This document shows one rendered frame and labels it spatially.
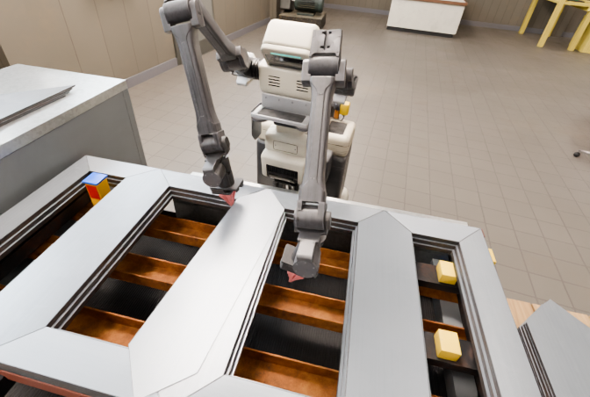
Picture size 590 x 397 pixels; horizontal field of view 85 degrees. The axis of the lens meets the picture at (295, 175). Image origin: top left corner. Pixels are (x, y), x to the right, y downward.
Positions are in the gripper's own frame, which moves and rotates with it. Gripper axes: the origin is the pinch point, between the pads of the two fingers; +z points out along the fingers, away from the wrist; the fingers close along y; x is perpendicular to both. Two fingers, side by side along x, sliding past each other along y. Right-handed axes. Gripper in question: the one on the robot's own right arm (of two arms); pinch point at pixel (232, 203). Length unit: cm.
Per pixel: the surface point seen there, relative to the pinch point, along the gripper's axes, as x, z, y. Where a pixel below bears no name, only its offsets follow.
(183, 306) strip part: -40.7, 0.6, 3.4
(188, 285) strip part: -34.5, 0.3, 1.6
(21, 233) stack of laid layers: -30, -7, -58
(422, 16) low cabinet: 806, 71, 134
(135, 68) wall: 275, 24, -256
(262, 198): 5.8, 1.6, 9.6
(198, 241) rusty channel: -7.4, 13.6, -13.5
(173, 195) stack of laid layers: 1.1, -0.9, -24.4
